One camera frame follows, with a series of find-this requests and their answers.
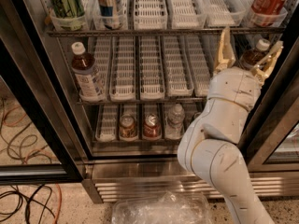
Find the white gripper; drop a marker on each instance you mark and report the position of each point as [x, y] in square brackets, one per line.
[235, 84]

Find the red coke can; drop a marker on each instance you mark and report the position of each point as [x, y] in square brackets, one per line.
[264, 13]

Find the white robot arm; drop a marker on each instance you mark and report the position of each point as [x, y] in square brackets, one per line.
[209, 146]

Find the fridge door right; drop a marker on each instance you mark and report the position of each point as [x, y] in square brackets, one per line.
[277, 110]

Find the red can bottom shelf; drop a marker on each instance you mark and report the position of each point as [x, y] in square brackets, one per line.
[151, 127]

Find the stainless steel fridge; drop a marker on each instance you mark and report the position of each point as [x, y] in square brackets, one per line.
[119, 170]

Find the brown can bottom shelf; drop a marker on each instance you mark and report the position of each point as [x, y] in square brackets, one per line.
[127, 128]

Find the blue tan can top shelf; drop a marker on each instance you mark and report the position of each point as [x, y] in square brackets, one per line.
[111, 13]

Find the green can top shelf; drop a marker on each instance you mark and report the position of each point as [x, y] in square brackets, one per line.
[68, 14]

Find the black fridge door left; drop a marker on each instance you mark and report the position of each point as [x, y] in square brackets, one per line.
[35, 69]

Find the right tea bottle white cap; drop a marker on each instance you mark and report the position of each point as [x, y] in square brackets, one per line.
[251, 56]

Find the tea bottle white cap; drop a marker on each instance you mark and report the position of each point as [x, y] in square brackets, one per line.
[251, 56]
[87, 74]

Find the left tea bottle white cap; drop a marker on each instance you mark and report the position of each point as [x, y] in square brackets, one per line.
[87, 74]

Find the clear plastic bin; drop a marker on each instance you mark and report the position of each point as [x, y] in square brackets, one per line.
[168, 208]

